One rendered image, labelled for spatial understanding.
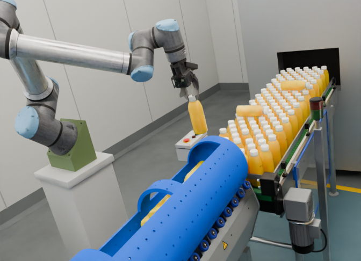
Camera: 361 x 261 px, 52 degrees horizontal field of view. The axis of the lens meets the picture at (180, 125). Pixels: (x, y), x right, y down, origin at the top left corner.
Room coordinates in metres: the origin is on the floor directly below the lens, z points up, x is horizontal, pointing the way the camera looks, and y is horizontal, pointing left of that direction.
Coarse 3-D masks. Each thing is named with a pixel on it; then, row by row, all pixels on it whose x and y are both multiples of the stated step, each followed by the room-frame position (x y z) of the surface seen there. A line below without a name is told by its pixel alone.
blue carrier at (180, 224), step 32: (192, 160) 1.63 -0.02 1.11; (224, 160) 1.39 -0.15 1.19; (160, 192) 1.39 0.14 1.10; (192, 192) 1.18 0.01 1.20; (224, 192) 1.28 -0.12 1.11; (128, 224) 1.21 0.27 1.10; (160, 224) 1.01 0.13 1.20; (192, 224) 1.08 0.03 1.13; (96, 256) 0.88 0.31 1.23; (128, 256) 0.89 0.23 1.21; (160, 256) 0.93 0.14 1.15
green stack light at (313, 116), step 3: (312, 111) 1.69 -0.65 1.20; (315, 111) 1.67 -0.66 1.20; (318, 111) 1.67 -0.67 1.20; (321, 111) 1.67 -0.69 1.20; (312, 114) 1.69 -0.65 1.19; (315, 114) 1.68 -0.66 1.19; (318, 114) 1.67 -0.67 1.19; (321, 114) 1.67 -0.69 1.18; (312, 117) 1.69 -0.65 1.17; (315, 117) 1.68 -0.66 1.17; (318, 117) 1.67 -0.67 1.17; (321, 117) 1.67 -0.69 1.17
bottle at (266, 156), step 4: (260, 152) 1.66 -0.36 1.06; (264, 152) 1.64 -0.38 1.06; (268, 152) 1.64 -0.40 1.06; (260, 156) 1.65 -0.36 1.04; (264, 156) 1.63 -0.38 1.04; (268, 156) 1.63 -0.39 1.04; (272, 156) 1.64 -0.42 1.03; (264, 160) 1.63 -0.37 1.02; (268, 160) 1.62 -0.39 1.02; (272, 160) 1.64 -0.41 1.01; (264, 164) 1.63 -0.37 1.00; (268, 164) 1.62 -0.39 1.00; (272, 164) 1.63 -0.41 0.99; (264, 168) 1.63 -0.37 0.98; (268, 168) 1.62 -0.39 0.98; (272, 168) 1.63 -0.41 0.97
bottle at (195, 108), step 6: (192, 102) 1.62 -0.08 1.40; (198, 102) 1.62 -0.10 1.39; (192, 108) 1.61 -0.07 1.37; (198, 108) 1.61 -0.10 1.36; (192, 114) 1.61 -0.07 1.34; (198, 114) 1.61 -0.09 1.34; (192, 120) 1.62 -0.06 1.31; (198, 120) 1.61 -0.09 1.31; (204, 120) 1.62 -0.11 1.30; (198, 126) 1.61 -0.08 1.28; (204, 126) 1.62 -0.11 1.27; (198, 132) 1.61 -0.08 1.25; (204, 132) 1.61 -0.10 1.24
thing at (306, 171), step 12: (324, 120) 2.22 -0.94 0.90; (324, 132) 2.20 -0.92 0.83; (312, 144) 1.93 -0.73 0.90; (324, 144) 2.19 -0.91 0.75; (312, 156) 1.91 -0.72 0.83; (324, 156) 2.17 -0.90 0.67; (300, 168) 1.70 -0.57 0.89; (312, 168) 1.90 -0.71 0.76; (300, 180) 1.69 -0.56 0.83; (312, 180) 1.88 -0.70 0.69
